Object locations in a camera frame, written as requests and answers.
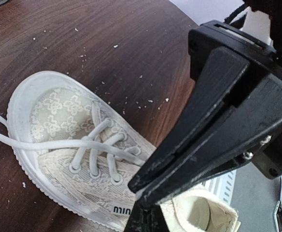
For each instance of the white canvas sneaker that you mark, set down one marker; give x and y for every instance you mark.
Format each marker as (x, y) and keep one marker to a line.
(75, 148)

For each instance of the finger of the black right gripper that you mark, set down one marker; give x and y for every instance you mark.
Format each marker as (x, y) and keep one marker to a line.
(222, 148)
(221, 71)

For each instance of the aluminium front rail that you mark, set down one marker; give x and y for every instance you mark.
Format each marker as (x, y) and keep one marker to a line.
(222, 186)

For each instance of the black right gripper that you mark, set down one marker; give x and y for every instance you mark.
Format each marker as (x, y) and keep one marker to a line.
(265, 61)

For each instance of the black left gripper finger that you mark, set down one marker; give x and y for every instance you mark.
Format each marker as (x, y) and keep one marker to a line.
(146, 220)

